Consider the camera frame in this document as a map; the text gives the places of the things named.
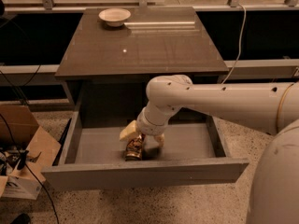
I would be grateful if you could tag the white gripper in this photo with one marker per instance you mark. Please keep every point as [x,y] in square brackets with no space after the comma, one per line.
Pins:
[149,127]

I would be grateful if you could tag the crushed orange can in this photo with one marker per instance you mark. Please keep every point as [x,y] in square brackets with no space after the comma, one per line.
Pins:
[134,149]

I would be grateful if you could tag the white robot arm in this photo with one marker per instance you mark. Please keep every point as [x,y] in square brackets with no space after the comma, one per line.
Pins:
[267,107]

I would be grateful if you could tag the open grey top drawer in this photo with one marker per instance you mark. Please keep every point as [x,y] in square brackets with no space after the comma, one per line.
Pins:
[194,153]

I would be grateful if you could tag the dark grey cabinet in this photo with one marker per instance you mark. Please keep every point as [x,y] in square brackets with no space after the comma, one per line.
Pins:
[106,69]

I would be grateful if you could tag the white ceramic bowl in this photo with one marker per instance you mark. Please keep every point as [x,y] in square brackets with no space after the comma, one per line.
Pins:
[115,17]

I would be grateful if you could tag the brown cardboard box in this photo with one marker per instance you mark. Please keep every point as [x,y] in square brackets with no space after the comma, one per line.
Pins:
[26,148]

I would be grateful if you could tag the white small carton box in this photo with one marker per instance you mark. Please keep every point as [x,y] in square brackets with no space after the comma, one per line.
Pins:
[21,188]

